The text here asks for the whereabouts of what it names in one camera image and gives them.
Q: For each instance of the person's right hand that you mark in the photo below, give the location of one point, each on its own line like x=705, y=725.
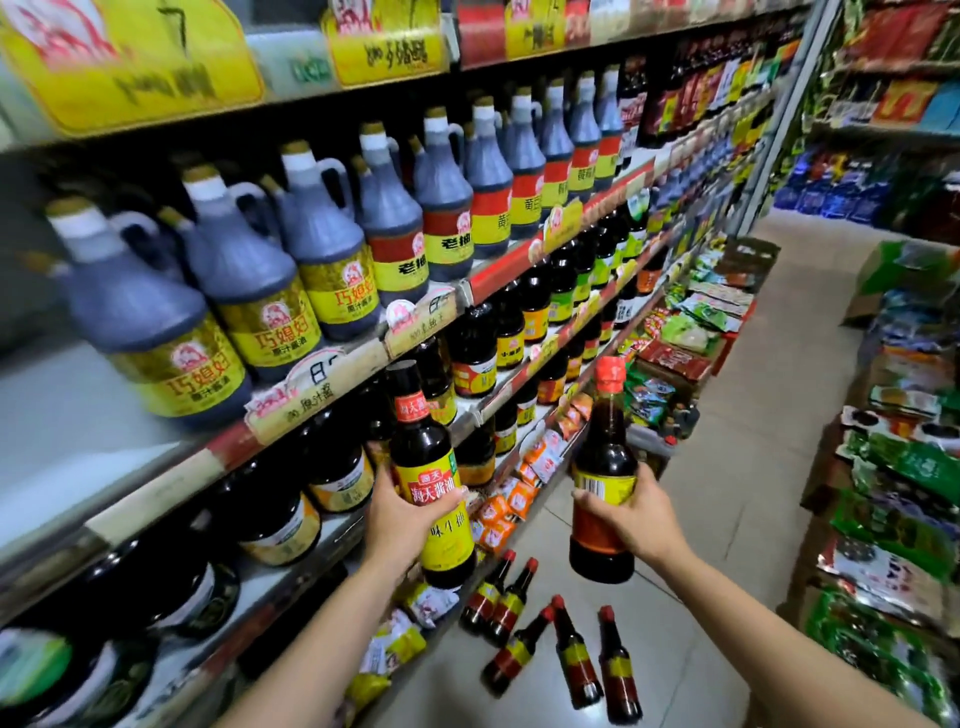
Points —
x=645, y=525

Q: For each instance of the person's left hand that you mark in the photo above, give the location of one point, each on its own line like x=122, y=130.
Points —
x=397, y=525

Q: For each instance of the yellow label soy sauce bottle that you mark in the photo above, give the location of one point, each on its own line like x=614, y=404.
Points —
x=427, y=450

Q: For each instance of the red-cap soy sauce bottle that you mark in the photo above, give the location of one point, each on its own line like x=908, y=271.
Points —
x=604, y=442

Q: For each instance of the soy sauce bottles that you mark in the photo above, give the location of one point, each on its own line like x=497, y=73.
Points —
x=577, y=660

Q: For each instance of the person's right forearm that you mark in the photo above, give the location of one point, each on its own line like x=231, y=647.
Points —
x=780, y=660

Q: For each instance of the person's left forearm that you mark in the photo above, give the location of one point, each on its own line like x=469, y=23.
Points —
x=315, y=660

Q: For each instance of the far shelf of colourful packets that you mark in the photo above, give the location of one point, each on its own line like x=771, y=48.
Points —
x=885, y=112

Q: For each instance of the row of short sauce jars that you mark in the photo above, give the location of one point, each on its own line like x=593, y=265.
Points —
x=480, y=442

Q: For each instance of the row of seasoning sachets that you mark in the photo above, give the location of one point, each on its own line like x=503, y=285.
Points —
x=517, y=487

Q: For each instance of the small cloud shaped price sign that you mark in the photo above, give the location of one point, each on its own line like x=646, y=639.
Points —
x=420, y=319
x=315, y=390

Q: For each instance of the row of large dark bottles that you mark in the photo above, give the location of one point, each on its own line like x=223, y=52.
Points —
x=472, y=352

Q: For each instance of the row of olive label bottles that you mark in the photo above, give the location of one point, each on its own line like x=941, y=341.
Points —
x=225, y=285

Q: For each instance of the row of red label bottles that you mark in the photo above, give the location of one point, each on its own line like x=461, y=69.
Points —
x=690, y=90

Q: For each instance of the yellow hanging price sign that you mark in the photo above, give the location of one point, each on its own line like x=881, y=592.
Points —
x=382, y=45
x=127, y=67

